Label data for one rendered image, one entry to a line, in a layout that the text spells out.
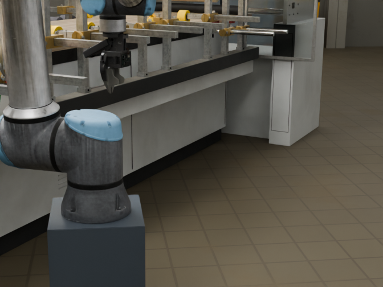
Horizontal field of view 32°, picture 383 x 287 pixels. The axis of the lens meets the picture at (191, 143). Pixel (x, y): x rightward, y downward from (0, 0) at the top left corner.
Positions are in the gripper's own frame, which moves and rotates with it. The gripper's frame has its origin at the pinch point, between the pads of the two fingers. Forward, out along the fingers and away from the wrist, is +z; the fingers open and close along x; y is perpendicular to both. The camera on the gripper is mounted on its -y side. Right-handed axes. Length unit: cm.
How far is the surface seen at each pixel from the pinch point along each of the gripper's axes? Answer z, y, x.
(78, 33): -14, -42, 43
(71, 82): -1.4, -15.1, -1.0
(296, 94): 45, -11, 259
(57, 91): 16, -64, 54
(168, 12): -18, -40, 121
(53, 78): -1.9, -23.3, -0.8
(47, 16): -22, -43, 22
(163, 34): -12, -18, 74
